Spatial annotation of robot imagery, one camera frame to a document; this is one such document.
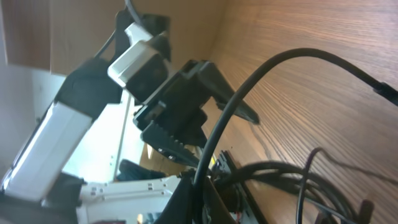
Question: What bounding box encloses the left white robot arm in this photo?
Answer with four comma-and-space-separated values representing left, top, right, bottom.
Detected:
1, 10, 234, 223

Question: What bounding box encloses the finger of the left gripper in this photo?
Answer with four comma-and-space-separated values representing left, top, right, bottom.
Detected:
198, 60, 261, 126
141, 121, 199, 167

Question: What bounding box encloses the black cables bundle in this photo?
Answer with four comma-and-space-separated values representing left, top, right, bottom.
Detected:
214, 147, 398, 224

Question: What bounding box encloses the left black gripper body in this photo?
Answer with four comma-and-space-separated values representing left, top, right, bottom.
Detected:
132, 60, 218, 146

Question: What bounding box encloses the right camera black cable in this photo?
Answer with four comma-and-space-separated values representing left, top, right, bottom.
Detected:
192, 47, 398, 190

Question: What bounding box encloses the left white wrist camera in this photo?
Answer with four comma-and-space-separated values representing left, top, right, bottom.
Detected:
108, 22, 171, 103

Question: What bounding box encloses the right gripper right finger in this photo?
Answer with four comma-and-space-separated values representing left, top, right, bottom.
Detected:
357, 199, 374, 224

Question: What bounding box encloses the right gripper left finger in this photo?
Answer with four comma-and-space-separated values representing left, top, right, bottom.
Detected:
155, 177, 236, 224

